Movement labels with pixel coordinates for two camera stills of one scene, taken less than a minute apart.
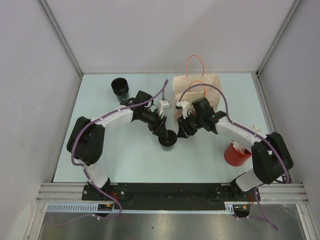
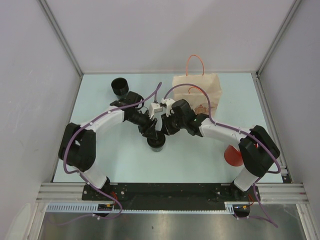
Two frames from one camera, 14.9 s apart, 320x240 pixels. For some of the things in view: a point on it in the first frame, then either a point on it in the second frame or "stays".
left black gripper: x=158 y=122 → x=151 y=132
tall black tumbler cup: x=120 y=88 stays
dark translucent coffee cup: x=167 y=144 → x=157 y=149
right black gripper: x=183 y=123 → x=166 y=128
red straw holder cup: x=233 y=157 stays
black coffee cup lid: x=170 y=141 → x=158 y=142
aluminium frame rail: x=62 y=193 stays
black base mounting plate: x=170 y=196 stays
